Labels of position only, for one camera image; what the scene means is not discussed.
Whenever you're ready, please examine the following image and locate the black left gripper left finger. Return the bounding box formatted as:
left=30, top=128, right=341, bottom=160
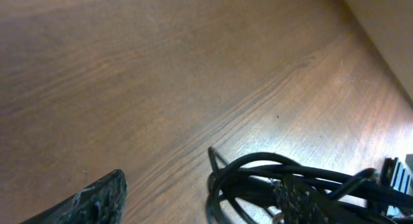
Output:
left=24, top=169, right=127, bottom=224

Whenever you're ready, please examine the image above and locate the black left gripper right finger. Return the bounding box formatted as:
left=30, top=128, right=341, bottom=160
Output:
left=274, top=176, right=394, bottom=224

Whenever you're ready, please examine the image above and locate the black USB cable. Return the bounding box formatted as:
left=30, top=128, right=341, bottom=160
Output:
left=205, top=146, right=413, bottom=224

